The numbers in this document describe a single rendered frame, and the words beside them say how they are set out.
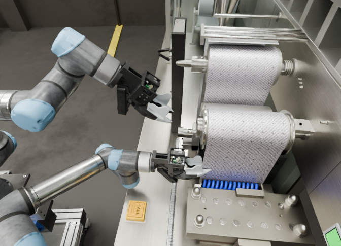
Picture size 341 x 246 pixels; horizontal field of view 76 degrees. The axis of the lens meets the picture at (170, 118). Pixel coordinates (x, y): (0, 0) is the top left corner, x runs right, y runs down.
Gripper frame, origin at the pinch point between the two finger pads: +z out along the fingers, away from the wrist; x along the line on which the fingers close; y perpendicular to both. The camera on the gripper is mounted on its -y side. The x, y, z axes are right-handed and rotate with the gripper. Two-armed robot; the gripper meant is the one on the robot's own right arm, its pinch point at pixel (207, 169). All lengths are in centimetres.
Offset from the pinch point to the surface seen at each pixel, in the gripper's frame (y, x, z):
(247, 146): 15.2, -0.2, 10.6
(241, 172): 0.1, -0.3, 12.2
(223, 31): 36.4, 33.7, 2.3
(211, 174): -2.5, -0.3, 2.0
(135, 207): -16.6, -9.3, -26.4
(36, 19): -93, 362, -303
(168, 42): -2, 102, -24
